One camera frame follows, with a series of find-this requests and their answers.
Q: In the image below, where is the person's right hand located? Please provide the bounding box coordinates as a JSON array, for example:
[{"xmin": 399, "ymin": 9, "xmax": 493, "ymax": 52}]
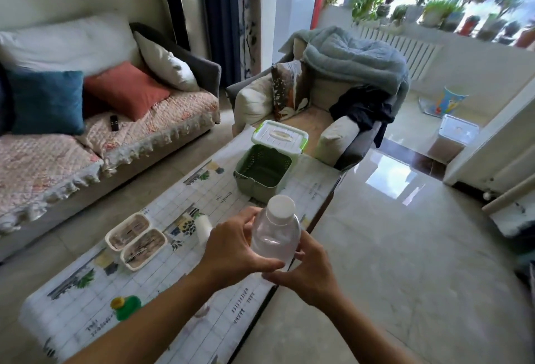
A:
[{"xmin": 261, "ymin": 230, "xmax": 343, "ymax": 309}]

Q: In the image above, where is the person's left hand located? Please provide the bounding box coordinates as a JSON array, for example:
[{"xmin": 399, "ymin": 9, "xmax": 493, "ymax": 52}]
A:
[{"xmin": 195, "ymin": 207, "xmax": 286, "ymax": 292}]

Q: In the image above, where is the small white cylinder container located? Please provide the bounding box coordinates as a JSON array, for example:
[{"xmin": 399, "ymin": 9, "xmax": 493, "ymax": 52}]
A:
[{"xmin": 196, "ymin": 216, "xmax": 214, "ymax": 247}]

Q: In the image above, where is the clear bottle with white cap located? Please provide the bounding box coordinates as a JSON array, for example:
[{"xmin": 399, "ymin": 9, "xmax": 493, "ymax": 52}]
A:
[{"xmin": 250, "ymin": 194, "xmax": 301, "ymax": 266}]

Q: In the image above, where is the green plastic basket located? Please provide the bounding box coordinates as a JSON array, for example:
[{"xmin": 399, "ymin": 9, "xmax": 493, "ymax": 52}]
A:
[{"xmin": 233, "ymin": 144, "xmax": 298, "ymax": 205}]

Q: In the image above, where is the green bottle with yellow cap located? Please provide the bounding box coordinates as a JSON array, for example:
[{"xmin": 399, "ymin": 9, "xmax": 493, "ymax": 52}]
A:
[{"xmin": 110, "ymin": 294, "xmax": 143, "ymax": 322}]

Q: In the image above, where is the person's right forearm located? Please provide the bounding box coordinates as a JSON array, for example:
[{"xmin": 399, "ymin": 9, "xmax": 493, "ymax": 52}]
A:
[{"xmin": 311, "ymin": 292, "xmax": 423, "ymax": 364}]

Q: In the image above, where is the dark wooden table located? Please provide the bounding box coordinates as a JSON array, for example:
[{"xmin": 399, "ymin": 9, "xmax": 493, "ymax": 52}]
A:
[{"xmin": 18, "ymin": 125, "xmax": 348, "ymax": 364}]

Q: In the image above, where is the white printed tablecloth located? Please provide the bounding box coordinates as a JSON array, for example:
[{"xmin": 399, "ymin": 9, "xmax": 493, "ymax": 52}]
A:
[{"xmin": 18, "ymin": 125, "xmax": 346, "ymax": 364}]

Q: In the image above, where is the small white tray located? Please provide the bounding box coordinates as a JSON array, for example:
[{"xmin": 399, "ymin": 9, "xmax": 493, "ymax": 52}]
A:
[
  {"xmin": 104, "ymin": 212, "xmax": 152, "ymax": 251},
  {"xmin": 120, "ymin": 227, "xmax": 169, "ymax": 273}
]

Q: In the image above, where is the white lid with green clips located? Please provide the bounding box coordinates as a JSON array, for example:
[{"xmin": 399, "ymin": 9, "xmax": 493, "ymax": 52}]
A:
[{"xmin": 250, "ymin": 120, "xmax": 309, "ymax": 156}]

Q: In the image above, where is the white armchair cushion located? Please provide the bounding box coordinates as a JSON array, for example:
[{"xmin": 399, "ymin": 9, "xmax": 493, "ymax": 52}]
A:
[
  {"xmin": 233, "ymin": 75, "xmax": 275, "ymax": 137},
  {"xmin": 312, "ymin": 115, "xmax": 361, "ymax": 168}
]

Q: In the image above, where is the grey armchair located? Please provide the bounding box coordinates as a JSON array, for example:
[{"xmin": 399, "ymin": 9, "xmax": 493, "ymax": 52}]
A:
[{"xmin": 225, "ymin": 27, "xmax": 412, "ymax": 172}]

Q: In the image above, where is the pink armchair seat cover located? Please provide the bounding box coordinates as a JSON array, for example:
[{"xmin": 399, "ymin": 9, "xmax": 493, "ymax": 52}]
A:
[{"xmin": 263, "ymin": 104, "xmax": 335, "ymax": 156}]

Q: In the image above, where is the pink quilted sofa cover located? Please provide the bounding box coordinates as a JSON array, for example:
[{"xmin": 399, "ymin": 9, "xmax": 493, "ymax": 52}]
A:
[
  {"xmin": 0, "ymin": 133, "xmax": 104, "ymax": 235},
  {"xmin": 77, "ymin": 90, "xmax": 221, "ymax": 172}
]

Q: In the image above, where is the leaf patterned cushion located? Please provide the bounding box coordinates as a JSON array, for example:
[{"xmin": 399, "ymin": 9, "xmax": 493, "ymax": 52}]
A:
[{"xmin": 270, "ymin": 60, "xmax": 312, "ymax": 122}]

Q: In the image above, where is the black garment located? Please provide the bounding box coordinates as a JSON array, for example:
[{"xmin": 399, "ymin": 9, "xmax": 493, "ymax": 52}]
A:
[{"xmin": 329, "ymin": 83, "xmax": 398, "ymax": 149}]

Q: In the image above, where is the grey beige sofa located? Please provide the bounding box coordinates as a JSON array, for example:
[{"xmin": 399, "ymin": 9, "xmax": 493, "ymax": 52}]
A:
[{"xmin": 0, "ymin": 12, "xmax": 222, "ymax": 264}]

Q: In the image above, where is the coral cushion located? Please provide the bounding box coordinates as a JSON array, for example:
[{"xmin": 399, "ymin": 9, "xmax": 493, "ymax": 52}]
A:
[{"xmin": 83, "ymin": 61, "xmax": 172, "ymax": 122}]

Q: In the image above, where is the cream cushion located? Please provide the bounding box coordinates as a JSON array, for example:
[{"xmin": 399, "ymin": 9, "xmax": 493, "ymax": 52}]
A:
[{"xmin": 133, "ymin": 31, "xmax": 201, "ymax": 93}]

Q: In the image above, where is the grey blue blanket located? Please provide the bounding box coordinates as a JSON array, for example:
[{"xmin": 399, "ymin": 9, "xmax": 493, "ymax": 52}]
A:
[{"xmin": 278, "ymin": 26, "xmax": 410, "ymax": 97}]

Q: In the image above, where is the blue patterned bucket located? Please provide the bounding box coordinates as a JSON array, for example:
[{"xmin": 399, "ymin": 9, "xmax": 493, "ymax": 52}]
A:
[{"xmin": 434, "ymin": 85, "xmax": 470, "ymax": 118}]

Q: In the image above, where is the navy curtain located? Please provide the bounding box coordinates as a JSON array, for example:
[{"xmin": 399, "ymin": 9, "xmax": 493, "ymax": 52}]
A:
[{"xmin": 200, "ymin": 0, "xmax": 243, "ymax": 89}]

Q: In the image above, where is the white patterned curtain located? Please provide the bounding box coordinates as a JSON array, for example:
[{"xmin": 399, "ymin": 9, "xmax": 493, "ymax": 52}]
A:
[{"xmin": 236, "ymin": 0, "xmax": 262, "ymax": 80}]

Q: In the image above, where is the teal cushion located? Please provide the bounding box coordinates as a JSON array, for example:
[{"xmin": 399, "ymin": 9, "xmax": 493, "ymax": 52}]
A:
[{"xmin": 6, "ymin": 69, "xmax": 86, "ymax": 137}]

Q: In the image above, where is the white appliance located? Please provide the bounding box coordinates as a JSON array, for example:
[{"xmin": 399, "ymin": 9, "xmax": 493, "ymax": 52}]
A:
[{"xmin": 272, "ymin": 0, "xmax": 318, "ymax": 64}]

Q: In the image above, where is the white radiator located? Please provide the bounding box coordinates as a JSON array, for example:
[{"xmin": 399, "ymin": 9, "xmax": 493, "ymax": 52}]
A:
[{"xmin": 357, "ymin": 25, "xmax": 444, "ymax": 82}]

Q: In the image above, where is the standing air conditioner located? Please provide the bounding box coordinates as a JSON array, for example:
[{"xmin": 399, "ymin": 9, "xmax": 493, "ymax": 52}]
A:
[{"xmin": 157, "ymin": 0, "xmax": 210, "ymax": 59}]

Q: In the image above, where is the dark grey cushion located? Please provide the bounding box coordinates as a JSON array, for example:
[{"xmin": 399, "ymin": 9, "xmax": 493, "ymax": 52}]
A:
[{"xmin": 0, "ymin": 62, "xmax": 13, "ymax": 134}]

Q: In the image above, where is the row of potted plants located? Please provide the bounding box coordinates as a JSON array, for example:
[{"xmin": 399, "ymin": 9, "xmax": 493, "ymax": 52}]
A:
[{"xmin": 322, "ymin": 0, "xmax": 535, "ymax": 49}]

